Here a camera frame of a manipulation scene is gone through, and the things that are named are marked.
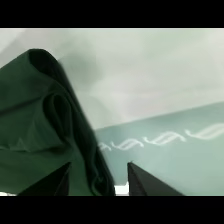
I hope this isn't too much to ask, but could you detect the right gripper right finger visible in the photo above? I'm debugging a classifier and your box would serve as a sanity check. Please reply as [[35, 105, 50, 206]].
[[126, 161, 185, 197]]

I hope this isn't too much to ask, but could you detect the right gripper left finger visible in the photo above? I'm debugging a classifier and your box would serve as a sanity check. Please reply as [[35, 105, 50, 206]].
[[18, 161, 73, 197]]

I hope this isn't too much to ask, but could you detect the dark green shirt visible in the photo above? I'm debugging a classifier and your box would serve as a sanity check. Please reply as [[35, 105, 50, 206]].
[[0, 48, 116, 197]]

